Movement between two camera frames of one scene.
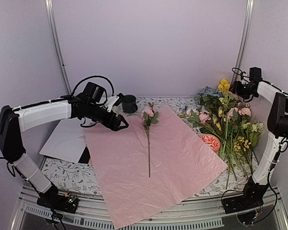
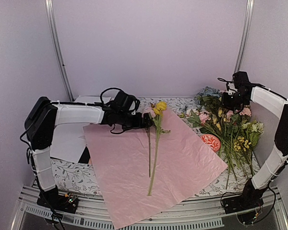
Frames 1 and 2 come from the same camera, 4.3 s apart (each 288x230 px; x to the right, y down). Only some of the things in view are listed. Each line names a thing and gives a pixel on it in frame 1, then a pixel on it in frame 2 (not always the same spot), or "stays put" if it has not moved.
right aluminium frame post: (244, 40) stays put
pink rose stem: (150, 116) stays put
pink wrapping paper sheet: (143, 168) stays put
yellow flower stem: (223, 86) to (160, 107)
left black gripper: (108, 123) to (138, 124)
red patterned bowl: (211, 141) stays put
